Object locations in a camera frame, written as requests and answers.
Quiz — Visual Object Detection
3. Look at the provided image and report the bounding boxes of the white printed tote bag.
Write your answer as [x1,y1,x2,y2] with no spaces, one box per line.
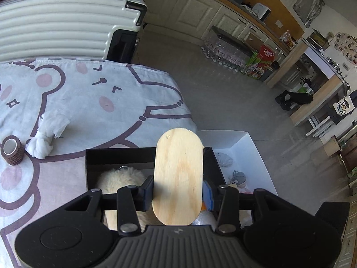
[332,94,353,117]

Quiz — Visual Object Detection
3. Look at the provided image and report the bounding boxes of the colourful snack bags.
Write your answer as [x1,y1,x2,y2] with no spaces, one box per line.
[280,30,298,47]

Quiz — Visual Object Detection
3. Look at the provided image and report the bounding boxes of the white countertop appliance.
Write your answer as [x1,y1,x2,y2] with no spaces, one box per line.
[252,3,273,22]

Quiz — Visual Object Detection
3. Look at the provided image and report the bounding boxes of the white knotted tissue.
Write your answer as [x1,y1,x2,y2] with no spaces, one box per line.
[25,110,71,160]

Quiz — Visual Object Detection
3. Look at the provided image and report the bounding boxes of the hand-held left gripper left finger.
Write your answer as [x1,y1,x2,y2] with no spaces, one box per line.
[65,177,154,235]

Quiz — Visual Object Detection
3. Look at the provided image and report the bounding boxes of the black cardboard box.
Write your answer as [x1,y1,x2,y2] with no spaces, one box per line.
[85,145,227,231]

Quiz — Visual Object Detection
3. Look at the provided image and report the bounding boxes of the bear printed cloth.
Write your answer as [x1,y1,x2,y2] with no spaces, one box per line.
[0,57,198,268]

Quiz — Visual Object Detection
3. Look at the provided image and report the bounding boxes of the cream plush toy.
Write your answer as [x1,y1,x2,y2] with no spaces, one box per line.
[95,166,149,231]

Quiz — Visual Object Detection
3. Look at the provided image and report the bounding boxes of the wooden desk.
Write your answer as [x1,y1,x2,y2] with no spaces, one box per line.
[290,74,348,138]

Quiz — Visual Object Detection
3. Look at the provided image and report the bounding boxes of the wooden partition panel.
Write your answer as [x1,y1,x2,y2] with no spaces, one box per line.
[265,40,313,89]

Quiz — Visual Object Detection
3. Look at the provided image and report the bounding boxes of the grey mountain wall poster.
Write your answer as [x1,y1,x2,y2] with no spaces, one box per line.
[293,0,326,29]

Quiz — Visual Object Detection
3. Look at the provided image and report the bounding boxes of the brown tape roll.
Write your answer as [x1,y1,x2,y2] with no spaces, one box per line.
[0,135,26,166]

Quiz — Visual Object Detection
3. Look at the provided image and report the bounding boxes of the cream kitchen cabinets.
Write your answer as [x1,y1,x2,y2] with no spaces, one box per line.
[128,0,289,71]

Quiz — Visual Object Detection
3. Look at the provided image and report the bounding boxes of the wood edged countertop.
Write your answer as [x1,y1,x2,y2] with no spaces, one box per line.
[178,0,296,56]

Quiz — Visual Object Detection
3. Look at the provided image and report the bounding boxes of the white cardboard tray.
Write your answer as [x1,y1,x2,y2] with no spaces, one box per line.
[197,130,278,197]

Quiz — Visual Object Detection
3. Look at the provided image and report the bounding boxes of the brown cardboard box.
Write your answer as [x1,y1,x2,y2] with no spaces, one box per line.
[247,30,262,48]

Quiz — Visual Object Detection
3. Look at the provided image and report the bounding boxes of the small glass tank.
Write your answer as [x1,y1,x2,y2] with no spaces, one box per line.
[308,28,330,51]

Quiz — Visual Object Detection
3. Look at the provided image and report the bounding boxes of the oval wooden block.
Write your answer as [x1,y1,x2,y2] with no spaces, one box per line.
[152,127,206,226]

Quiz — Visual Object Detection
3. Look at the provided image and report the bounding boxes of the pack of water bottles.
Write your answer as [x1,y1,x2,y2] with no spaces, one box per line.
[202,25,253,72]

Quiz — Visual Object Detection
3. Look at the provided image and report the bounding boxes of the white ribbed suitcase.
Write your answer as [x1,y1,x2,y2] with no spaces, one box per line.
[0,0,148,62]

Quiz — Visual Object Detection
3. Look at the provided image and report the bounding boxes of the red carton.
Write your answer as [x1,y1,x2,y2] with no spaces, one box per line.
[258,44,275,63]

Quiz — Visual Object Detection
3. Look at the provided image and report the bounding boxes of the small grey plush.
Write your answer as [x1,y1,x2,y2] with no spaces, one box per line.
[214,152,234,168]

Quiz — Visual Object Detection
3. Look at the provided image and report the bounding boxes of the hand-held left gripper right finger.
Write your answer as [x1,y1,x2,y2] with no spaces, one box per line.
[203,179,276,234]

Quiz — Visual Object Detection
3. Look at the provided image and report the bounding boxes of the green carton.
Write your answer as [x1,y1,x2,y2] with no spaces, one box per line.
[244,51,273,80]

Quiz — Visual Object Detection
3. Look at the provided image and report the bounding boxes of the wall photo collage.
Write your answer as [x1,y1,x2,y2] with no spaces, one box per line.
[330,32,357,68]

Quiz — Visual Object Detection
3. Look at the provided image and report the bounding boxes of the grey figure keychain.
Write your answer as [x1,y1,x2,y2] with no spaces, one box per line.
[228,169,247,188]

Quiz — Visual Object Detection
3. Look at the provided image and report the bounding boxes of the wooden stool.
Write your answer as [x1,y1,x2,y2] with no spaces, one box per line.
[323,135,342,157]

